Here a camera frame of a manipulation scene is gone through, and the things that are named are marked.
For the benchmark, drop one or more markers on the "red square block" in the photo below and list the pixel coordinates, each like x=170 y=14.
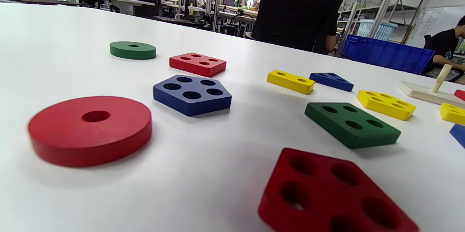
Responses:
x=196 y=70

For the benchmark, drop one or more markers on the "yellow rectangle block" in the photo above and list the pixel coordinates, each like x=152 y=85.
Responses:
x=288 y=86

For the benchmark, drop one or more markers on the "blue pentagon block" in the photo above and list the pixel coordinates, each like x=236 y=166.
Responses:
x=174 y=103

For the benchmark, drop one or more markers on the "blue triangle block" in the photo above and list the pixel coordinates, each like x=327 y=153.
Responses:
x=334 y=86

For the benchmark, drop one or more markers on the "red pentagon block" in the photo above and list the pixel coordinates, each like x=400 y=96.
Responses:
x=334 y=197

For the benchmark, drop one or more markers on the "green square block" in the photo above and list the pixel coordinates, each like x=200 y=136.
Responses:
x=374 y=139

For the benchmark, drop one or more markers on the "yellow pentagon block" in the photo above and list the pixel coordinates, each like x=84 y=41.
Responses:
x=385 y=112

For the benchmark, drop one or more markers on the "wooden post board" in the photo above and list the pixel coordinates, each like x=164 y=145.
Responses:
x=417 y=92

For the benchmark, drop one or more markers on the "yellow triangle block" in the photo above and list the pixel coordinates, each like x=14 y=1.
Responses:
x=452 y=117

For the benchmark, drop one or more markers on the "red rectangle block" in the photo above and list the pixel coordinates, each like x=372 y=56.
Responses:
x=460 y=95

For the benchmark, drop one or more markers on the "blue rectangle block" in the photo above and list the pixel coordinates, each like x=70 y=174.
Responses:
x=459 y=134

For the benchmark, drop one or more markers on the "white office desk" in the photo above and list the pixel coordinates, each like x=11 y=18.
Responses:
x=123 y=1

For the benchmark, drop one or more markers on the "blue plastic crate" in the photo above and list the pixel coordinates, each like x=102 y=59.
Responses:
x=385 y=56

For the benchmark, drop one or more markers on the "light blue basket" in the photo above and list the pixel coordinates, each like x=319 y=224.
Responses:
x=381 y=30

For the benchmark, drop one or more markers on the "whiteboard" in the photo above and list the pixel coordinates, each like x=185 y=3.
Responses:
x=432 y=21

